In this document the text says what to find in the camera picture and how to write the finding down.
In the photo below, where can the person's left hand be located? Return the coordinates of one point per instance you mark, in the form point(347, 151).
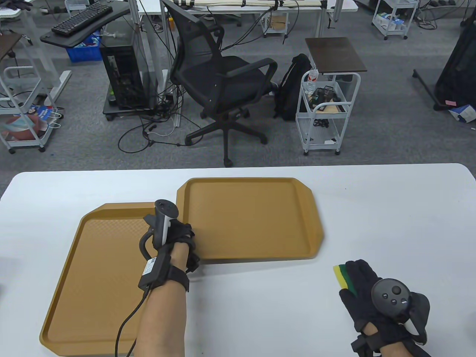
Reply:
point(182, 232)

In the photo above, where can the person's right hand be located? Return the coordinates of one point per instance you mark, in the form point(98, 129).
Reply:
point(362, 293)

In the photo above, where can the green and yellow sponge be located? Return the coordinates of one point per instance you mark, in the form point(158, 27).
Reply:
point(340, 277)

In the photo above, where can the brown plastic food tray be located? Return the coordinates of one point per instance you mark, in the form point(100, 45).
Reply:
point(96, 260)
point(249, 219)

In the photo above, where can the person's left forearm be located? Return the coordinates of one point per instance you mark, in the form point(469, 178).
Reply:
point(163, 323)

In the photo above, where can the black rolling platform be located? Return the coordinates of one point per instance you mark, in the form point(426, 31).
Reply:
point(122, 111)

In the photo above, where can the black mesh office chair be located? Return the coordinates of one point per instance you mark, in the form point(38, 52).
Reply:
point(223, 81)

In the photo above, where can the white rolling cart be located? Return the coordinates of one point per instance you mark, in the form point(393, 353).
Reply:
point(395, 34)
point(327, 130)
point(18, 68)

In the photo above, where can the black computer tower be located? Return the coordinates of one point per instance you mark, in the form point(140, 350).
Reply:
point(122, 74)

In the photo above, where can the black backpack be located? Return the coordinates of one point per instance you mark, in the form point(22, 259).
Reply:
point(292, 89)

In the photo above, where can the blue paper bag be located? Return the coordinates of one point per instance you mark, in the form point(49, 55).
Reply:
point(42, 111)

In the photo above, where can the red patterned bag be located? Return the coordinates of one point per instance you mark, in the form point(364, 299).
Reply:
point(22, 128)

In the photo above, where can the clear water bottle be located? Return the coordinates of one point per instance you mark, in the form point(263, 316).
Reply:
point(310, 83)

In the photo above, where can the blue plastic crate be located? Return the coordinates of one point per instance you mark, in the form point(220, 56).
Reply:
point(83, 54)

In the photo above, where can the white and blue box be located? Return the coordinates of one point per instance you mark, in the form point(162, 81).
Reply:
point(465, 113)

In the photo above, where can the orange bottle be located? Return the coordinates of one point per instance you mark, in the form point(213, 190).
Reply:
point(171, 24)

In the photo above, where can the cardboard box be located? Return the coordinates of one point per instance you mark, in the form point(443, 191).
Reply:
point(279, 23)

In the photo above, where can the black curved desk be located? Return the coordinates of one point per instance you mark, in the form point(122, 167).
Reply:
point(121, 9)

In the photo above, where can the dark brown side table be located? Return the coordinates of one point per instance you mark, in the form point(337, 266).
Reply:
point(334, 54)
point(7, 42)

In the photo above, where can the black keyboard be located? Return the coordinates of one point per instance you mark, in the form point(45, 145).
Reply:
point(81, 18)

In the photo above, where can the black covered stand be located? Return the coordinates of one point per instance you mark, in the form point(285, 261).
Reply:
point(459, 74)

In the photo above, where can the black wrist camera with label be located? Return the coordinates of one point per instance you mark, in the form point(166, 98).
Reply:
point(156, 269)

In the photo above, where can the white metal frame table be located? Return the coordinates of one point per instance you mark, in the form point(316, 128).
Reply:
point(156, 5)

